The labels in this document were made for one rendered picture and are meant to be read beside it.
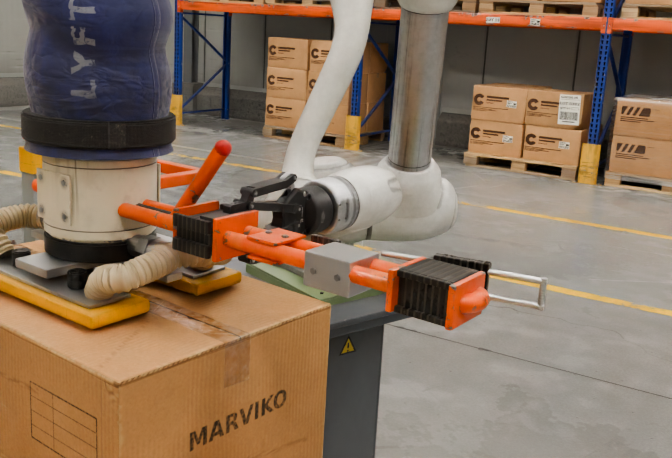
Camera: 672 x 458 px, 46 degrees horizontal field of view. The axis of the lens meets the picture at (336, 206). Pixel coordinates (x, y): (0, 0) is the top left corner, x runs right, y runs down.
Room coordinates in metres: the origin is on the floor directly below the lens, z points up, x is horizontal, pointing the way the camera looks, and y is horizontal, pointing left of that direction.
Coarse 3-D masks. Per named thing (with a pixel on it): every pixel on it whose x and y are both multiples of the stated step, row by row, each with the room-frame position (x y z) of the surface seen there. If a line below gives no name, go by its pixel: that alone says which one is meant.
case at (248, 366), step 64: (0, 320) 1.02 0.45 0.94; (64, 320) 1.04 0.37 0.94; (128, 320) 1.05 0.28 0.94; (192, 320) 1.06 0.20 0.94; (256, 320) 1.08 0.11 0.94; (320, 320) 1.15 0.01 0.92; (0, 384) 1.02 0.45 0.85; (64, 384) 0.92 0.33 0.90; (128, 384) 0.86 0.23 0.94; (192, 384) 0.94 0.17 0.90; (256, 384) 1.04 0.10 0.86; (320, 384) 1.15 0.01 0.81; (0, 448) 1.02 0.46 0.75; (64, 448) 0.92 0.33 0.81; (128, 448) 0.86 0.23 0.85; (192, 448) 0.95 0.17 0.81; (256, 448) 1.04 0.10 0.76; (320, 448) 1.16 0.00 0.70
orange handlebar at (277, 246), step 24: (168, 168) 1.48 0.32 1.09; (192, 168) 1.44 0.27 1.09; (144, 216) 1.10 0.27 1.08; (168, 216) 1.07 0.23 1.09; (240, 240) 0.99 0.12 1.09; (264, 240) 0.96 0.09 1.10; (288, 240) 0.97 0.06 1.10; (288, 264) 0.95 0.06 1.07; (384, 264) 0.91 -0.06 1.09; (384, 288) 0.85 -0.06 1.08; (480, 288) 0.83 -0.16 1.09
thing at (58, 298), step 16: (16, 256) 1.15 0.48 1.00; (0, 272) 1.14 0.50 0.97; (16, 272) 1.13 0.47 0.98; (80, 272) 1.07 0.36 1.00; (0, 288) 1.11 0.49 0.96; (16, 288) 1.09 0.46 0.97; (32, 288) 1.08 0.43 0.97; (48, 288) 1.07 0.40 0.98; (64, 288) 1.07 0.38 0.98; (80, 288) 1.07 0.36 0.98; (48, 304) 1.04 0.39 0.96; (64, 304) 1.02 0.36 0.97; (80, 304) 1.02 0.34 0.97; (96, 304) 1.02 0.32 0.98; (112, 304) 1.03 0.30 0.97; (128, 304) 1.04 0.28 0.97; (144, 304) 1.06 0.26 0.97; (80, 320) 1.00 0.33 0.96; (96, 320) 0.99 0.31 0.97; (112, 320) 1.01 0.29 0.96
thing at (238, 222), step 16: (176, 208) 1.04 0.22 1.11; (192, 208) 1.06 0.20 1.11; (208, 208) 1.09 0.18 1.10; (176, 224) 1.03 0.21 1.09; (192, 224) 1.01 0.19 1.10; (208, 224) 1.00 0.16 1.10; (224, 224) 1.01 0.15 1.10; (240, 224) 1.03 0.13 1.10; (256, 224) 1.06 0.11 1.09; (176, 240) 1.03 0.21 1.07; (192, 240) 1.02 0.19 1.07; (208, 240) 1.00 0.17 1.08; (208, 256) 1.00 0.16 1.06; (224, 256) 1.01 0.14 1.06
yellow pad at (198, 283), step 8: (184, 272) 1.18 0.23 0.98; (192, 272) 1.18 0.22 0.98; (200, 272) 1.18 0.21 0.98; (208, 272) 1.19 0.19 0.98; (216, 272) 1.20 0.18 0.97; (224, 272) 1.21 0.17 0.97; (232, 272) 1.21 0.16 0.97; (240, 272) 1.22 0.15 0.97; (176, 280) 1.17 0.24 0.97; (184, 280) 1.16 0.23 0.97; (192, 280) 1.16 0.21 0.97; (200, 280) 1.16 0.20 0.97; (208, 280) 1.16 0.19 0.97; (216, 280) 1.17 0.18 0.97; (224, 280) 1.18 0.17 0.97; (232, 280) 1.20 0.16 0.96; (240, 280) 1.21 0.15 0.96; (176, 288) 1.17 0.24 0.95; (184, 288) 1.15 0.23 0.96; (192, 288) 1.14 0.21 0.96; (200, 288) 1.14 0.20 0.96; (208, 288) 1.16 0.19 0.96; (216, 288) 1.17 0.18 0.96
